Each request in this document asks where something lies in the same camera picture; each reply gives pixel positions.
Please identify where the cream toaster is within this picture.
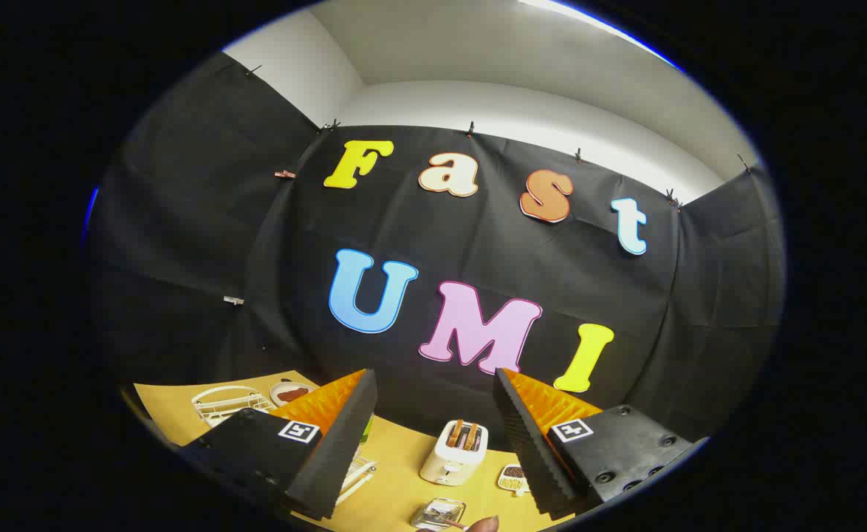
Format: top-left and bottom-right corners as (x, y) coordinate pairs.
(419, 420), (490, 486)

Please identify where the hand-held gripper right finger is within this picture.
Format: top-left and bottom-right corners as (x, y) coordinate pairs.
(493, 367), (707, 521)

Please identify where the white divided snack tray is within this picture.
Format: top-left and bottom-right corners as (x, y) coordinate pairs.
(497, 463), (530, 496)

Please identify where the small plate with sausages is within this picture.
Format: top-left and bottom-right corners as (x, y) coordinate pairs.
(270, 381), (320, 409)

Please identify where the spoon with red checked handle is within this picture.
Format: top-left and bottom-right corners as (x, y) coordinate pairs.
(437, 514), (499, 532)

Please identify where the metal wire basket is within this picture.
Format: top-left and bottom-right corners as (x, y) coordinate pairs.
(411, 498), (467, 531)

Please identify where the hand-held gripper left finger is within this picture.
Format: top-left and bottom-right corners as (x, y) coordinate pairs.
(179, 368), (379, 522)

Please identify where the white wire dish rack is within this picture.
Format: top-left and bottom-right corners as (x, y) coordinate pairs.
(191, 384), (377, 507)

